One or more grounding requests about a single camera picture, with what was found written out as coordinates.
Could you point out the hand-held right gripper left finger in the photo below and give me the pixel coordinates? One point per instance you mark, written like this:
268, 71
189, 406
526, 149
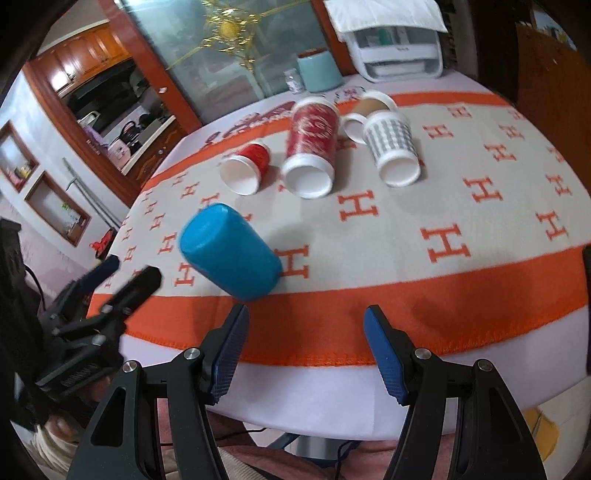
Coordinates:
228, 353

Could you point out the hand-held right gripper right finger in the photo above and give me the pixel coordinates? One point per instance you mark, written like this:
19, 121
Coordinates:
385, 355

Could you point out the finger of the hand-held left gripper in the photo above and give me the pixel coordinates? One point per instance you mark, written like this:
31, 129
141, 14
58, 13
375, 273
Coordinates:
107, 266
138, 286

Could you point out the blue cup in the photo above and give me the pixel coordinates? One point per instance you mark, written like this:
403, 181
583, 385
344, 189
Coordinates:
231, 254

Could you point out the person's left forearm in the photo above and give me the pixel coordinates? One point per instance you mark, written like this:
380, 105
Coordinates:
51, 445

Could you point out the small red paper cup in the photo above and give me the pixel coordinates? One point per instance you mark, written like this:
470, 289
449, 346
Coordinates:
255, 157

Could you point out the grey patterned paper cup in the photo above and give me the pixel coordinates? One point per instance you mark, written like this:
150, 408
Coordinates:
388, 136

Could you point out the tall red paper cup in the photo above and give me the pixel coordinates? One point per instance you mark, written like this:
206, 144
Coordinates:
311, 129

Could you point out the orange patterned blanket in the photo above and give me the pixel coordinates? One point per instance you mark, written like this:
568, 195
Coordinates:
415, 286

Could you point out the metal mop pole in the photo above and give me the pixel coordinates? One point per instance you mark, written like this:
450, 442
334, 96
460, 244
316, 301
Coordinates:
85, 191

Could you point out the pink rice cooker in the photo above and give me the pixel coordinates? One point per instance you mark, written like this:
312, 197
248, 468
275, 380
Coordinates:
117, 151

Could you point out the yellow object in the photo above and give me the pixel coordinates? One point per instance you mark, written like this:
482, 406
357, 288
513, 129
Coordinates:
542, 427

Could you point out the frosted glass door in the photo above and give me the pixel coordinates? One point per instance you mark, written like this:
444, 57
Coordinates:
194, 87

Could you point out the small clear bag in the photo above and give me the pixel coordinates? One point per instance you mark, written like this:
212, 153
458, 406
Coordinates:
294, 82

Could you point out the gold hanging ornament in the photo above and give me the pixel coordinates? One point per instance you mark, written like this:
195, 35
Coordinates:
227, 30

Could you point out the teal canister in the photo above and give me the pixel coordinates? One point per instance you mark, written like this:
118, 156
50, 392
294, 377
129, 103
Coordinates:
321, 71

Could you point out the white storage box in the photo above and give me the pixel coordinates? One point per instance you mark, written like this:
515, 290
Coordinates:
392, 55

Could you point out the wooden chair back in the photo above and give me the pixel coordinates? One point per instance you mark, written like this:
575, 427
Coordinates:
549, 78

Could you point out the white cloth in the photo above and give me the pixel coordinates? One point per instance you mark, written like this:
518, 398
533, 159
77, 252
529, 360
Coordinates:
383, 16

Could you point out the wooden framed wall niche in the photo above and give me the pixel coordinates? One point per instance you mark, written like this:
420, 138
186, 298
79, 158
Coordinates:
34, 191
7, 134

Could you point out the metal table pedestal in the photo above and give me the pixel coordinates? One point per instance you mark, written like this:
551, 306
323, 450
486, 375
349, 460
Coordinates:
316, 445

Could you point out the wooden kitchen door frame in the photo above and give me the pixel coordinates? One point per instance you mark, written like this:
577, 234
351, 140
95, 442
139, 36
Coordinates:
69, 124

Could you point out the wooden wall cabinets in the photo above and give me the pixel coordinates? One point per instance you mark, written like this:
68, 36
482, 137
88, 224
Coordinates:
78, 60

